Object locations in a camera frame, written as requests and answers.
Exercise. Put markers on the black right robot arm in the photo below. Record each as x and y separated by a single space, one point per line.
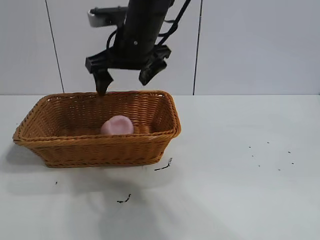
150 7

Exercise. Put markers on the pink peach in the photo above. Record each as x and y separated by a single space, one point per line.
117 126

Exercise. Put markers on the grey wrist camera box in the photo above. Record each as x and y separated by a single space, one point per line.
100 18

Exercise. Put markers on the brown woven wicker basket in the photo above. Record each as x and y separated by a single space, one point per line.
100 150

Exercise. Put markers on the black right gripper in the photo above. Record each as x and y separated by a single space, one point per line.
137 42

